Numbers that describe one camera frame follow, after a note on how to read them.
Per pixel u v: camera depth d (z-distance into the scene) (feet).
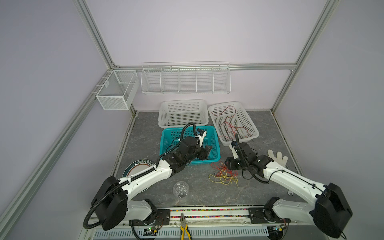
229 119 3.79
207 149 2.27
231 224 2.41
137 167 2.92
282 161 3.06
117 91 3.19
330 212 1.29
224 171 2.78
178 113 3.92
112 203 1.32
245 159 2.07
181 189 2.71
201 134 2.22
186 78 3.20
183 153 1.95
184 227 2.32
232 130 3.55
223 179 2.78
